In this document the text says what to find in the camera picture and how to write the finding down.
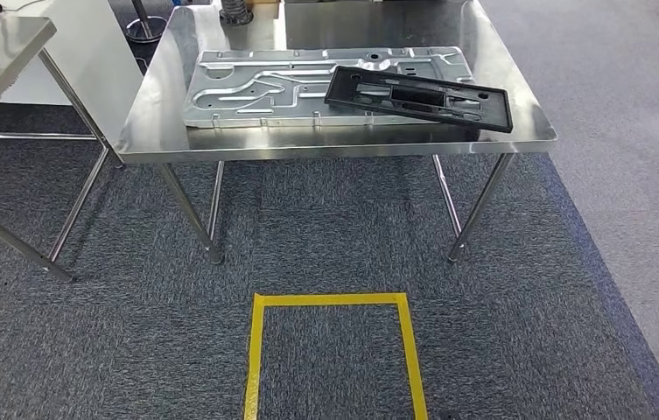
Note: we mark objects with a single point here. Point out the black plastic panel part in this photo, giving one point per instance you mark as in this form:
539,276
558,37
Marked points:
491,113

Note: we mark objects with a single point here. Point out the stamped grey metal plate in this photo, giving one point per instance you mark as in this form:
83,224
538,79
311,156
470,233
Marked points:
230,110

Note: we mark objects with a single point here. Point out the yellow floor tape square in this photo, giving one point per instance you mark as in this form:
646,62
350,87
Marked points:
253,359

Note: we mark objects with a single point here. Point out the stainless steel workbench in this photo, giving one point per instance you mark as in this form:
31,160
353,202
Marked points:
155,133

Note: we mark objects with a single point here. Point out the chrome stanchion post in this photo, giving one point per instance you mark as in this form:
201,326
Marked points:
146,29

